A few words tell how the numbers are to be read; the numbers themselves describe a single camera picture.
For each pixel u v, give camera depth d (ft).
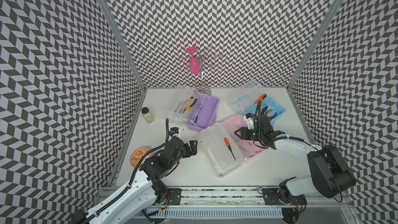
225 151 2.58
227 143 2.58
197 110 3.50
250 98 3.12
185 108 3.07
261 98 3.25
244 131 2.53
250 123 2.70
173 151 1.81
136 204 1.82
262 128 2.27
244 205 2.36
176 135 2.24
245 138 2.53
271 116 3.24
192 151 2.24
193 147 2.24
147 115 3.04
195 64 3.33
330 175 1.40
